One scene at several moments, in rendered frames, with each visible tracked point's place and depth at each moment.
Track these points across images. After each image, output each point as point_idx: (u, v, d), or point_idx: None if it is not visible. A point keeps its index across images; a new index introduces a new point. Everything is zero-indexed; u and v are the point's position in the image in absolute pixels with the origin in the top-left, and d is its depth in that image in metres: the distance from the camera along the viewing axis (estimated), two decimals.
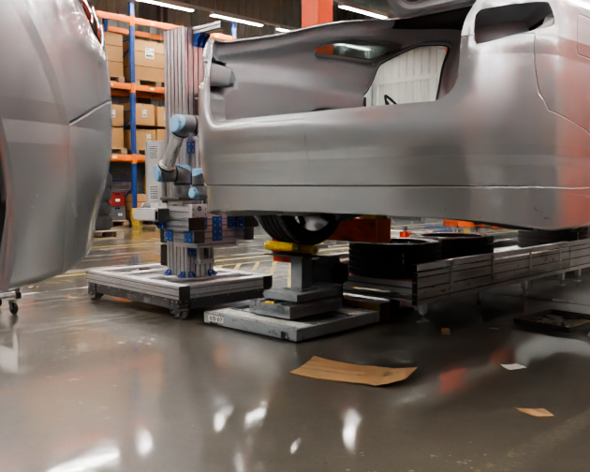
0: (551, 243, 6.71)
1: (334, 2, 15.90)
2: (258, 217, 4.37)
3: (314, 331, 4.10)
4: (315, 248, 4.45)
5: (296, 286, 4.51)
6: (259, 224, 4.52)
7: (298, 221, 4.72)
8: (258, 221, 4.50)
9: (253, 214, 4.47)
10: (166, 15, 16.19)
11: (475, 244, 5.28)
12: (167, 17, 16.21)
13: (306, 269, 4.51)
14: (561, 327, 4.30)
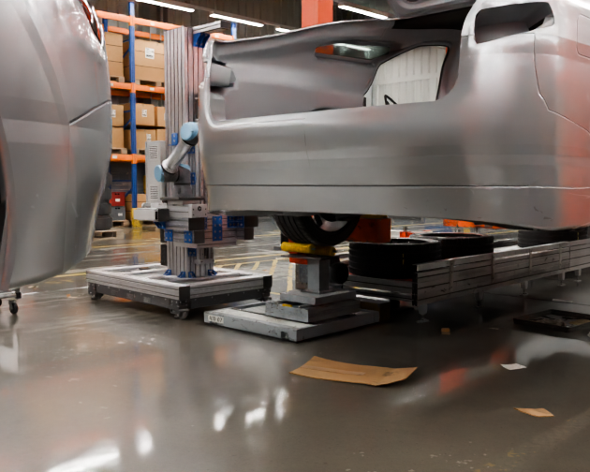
0: (551, 243, 6.71)
1: (334, 2, 15.90)
2: (274, 218, 4.27)
3: (314, 331, 4.10)
4: (332, 250, 4.34)
5: (313, 288, 4.41)
6: (276, 225, 4.42)
7: (315, 222, 4.62)
8: (275, 222, 4.40)
9: (270, 215, 4.37)
10: (166, 15, 16.19)
11: (475, 244, 5.28)
12: (167, 17, 16.21)
13: (324, 271, 4.41)
14: (561, 327, 4.30)
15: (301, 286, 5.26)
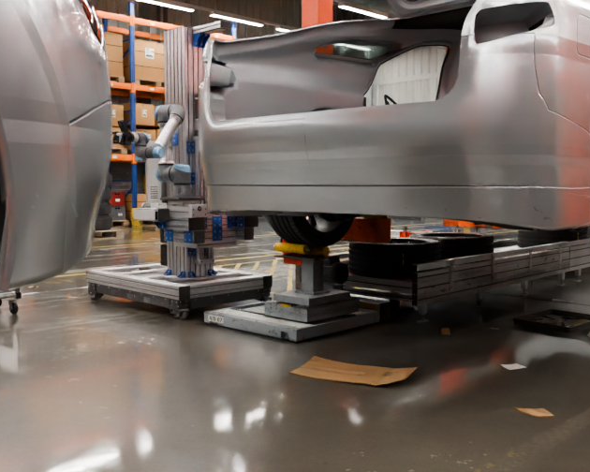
0: (551, 243, 6.71)
1: (334, 2, 15.90)
2: (268, 218, 4.24)
3: (314, 331, 4.10)
4: (327, 250, 4.32)
5: (307, 288, 4.38)
6: (270, 225, 4.39)
7: (309, 222, 4.59)
8: (269, 222, 4.37)
9: (263, 215, 4.34)
10: (166, 15, 16.19)
11: (475, 244, 5.28)
12: (167, 17, 16.21)
13: (317, 272, 4.38)
14: (561, 327, 4.30)
15: (301, 286, 5.26)
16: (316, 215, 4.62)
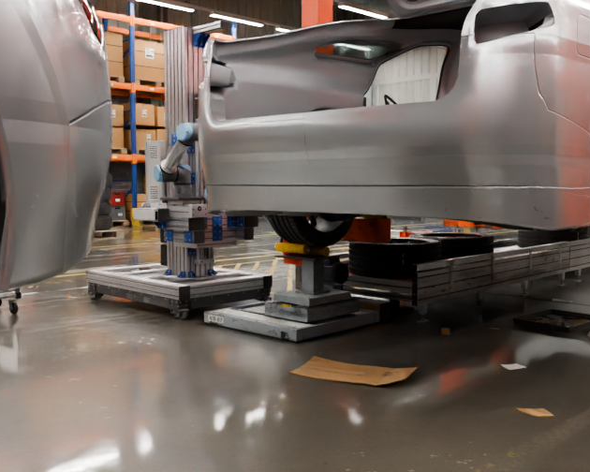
0: (551, 243, 6.71)
1: (334, 2, 15.90)
2: (268, 218, 4.24)
3: (314, 331, 4.10)
4: (327, 250, 4.31)
5: (307, 288, 4.38)
6: (270, 225, 4.39)
7: (309, 222, 4.59)
8: (270, 222, 4.37)
9: (264, 215, 4.34)
10: (166, 15, 16.19)
11: (475, 244, 5.28)
12: (167, 17, 16.21)
13: (318, 272, 4.38)
14: (561, 327, 4.30)
15: (301, 286, 5.26)
16: (316, 215, 4.62)
